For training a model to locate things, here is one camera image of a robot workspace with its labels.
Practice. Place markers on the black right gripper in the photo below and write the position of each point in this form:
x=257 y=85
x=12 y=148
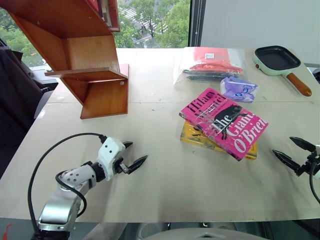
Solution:
x=308 y=163

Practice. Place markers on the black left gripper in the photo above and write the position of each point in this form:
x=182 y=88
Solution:
x=121 y=167

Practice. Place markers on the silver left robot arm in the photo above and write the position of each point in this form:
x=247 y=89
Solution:
x=62 y=197

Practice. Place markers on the yellow paperback book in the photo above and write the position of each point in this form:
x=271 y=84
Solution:
x=191 y=136

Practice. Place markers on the pink paperback book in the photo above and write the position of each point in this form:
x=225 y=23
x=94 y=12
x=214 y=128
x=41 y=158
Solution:
x=225 y=122

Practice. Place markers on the brown wooden bookshelf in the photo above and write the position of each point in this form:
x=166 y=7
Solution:
x=75 y=52

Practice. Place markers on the purple plastic packet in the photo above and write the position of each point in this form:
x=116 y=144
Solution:
x=238 y=90

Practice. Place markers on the green electric frying pan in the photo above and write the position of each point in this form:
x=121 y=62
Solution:
x=276 y=58

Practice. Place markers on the clear bag with red cloth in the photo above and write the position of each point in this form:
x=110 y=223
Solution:
x=210 y=63

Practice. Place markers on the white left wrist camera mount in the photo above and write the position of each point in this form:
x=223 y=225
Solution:
x=110 y=150

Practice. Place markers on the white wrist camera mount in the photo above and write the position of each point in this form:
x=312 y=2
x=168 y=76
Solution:
x=318 y=162
x=110 y=150

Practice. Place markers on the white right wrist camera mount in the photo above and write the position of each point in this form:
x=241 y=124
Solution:
x=318 y=162

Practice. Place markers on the dark window frame post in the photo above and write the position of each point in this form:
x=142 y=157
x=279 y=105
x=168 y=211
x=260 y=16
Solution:
x=197 y=22

